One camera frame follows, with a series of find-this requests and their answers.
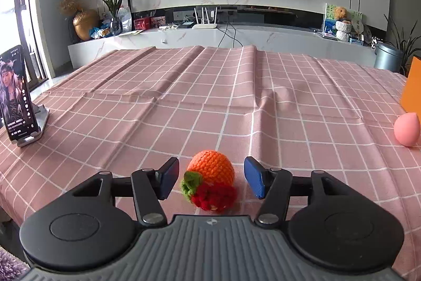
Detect smartphone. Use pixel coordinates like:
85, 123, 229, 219
0, 44, 36, 142

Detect snack packets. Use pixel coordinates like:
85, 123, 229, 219
90, 26, 113, 40

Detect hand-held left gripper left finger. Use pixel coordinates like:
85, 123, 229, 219
70, 156, 181, 229

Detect orange cardboard box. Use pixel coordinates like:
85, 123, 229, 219
400, 56, 421, 113

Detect green plant in glass vase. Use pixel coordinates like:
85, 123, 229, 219
93, 0, 133, 37

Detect purple fuzzy cloth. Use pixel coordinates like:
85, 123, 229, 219
0, 247, 31, 281

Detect brown teddy bear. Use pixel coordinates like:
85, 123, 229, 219
333, 6, 349, 22

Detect black cable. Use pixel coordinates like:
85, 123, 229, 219
216, 22, 246, 48

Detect white router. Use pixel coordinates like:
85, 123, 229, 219
191, 6, 220, 30

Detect orange red crochet fruit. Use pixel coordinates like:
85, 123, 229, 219
180, 150, 238, 213

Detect pink checked tablecloth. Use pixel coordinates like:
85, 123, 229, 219
0, 45, 421, 270

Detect dried flower bunch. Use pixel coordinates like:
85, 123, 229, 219
59, 0, 83, 17

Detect grey phone stand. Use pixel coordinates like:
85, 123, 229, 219
14, 105, 50, 149

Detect white marble media console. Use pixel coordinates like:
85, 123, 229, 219
67, 22, 378, 71

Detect grey metal trash can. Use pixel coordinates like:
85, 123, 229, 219
374, 43, 405, 74

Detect landscape painting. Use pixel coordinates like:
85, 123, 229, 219
324, 2, 363, 38

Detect pink makeup sponge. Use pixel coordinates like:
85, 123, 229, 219
393, 112, 421, 147

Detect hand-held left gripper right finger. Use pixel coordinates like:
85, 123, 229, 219
243, 156, 351, 226

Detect gold vase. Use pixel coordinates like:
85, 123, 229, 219
72, 9, 101, 41

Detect long-leaf potted plant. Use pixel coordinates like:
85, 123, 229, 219
383, 12, 421, 75

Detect round paper fan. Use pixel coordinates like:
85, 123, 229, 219
351, 19, 366, 38

